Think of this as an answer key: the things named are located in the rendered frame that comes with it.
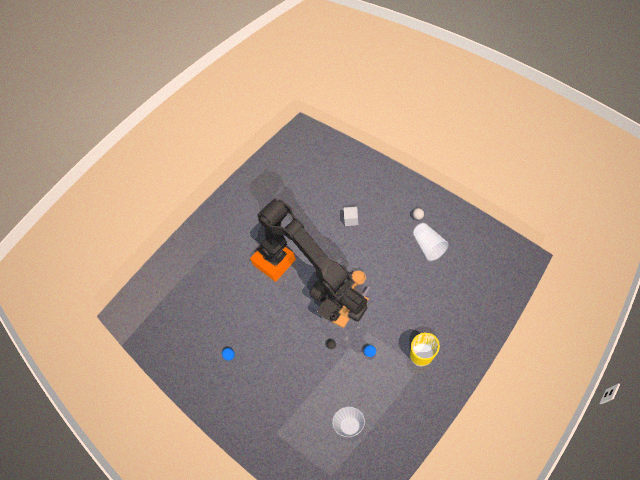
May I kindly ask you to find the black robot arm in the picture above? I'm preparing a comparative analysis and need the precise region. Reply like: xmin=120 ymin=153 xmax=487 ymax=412
xmin=257 ymin=198 xmax=367 ymax=322

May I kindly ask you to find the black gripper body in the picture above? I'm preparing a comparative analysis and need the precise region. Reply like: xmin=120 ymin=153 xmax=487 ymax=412
xmin=309 ymin=280 xmax=367 ymax=322

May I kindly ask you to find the clear plastic cup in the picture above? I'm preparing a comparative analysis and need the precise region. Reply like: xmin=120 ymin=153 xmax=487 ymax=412
xmin=333 ymin=407 xmax=365 ymax=437
xmin=413 ymin=223 xmax=448 ymax=261

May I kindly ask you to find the yellow cup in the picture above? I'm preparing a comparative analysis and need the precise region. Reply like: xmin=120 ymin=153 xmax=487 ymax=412
xmin=410 ymin=333 xmax=439 ymax=366

